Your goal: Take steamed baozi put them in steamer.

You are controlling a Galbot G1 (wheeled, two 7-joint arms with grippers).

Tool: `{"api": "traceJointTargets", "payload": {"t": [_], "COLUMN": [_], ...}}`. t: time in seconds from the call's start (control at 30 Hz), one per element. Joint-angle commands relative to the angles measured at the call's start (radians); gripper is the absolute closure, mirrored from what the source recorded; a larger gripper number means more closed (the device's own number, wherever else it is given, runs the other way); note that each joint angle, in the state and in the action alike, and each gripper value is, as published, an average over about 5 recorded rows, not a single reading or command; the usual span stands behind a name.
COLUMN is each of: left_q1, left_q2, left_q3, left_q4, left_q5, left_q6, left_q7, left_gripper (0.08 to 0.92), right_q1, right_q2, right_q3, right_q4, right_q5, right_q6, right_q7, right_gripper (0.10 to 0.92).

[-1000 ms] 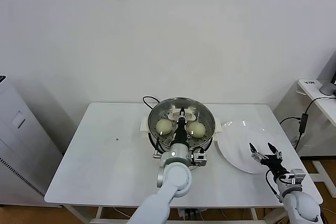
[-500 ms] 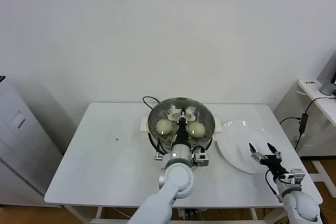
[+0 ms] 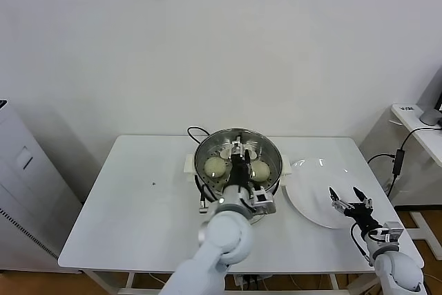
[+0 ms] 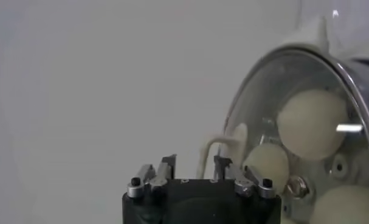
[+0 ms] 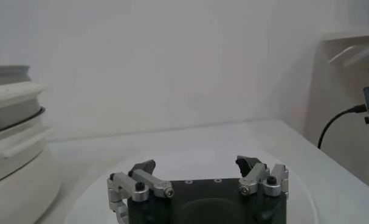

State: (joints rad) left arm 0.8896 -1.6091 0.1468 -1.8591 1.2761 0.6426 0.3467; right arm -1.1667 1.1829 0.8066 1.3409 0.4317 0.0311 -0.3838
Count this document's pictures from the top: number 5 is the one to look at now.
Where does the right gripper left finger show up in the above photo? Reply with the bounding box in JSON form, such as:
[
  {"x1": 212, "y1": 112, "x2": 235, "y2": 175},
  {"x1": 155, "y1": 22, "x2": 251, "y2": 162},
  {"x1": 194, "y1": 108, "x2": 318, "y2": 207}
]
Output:
[{"x1": 108, "y1": 159, "x2": 175, "y2": 224}]

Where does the white round plate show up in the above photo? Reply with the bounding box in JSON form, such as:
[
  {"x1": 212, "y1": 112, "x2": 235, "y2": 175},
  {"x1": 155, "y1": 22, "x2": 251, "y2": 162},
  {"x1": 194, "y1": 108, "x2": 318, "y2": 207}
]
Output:
[{"x1": 62, "y1": 149, "x2": 320, "y2": 224}]

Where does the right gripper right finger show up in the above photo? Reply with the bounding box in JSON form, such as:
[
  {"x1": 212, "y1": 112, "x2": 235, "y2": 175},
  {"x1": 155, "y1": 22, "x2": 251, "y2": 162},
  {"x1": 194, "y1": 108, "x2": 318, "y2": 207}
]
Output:
[{"x1": 235, "y1": 156, "x2": 290, "y2": 198}]

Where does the cream electric cooker base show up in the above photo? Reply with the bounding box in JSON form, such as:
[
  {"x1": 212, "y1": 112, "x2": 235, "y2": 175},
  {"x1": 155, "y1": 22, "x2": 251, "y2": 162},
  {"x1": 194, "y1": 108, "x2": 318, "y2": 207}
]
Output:
[{"x1": 0, "y1": 117, "x2": 63, "y2": 224}]

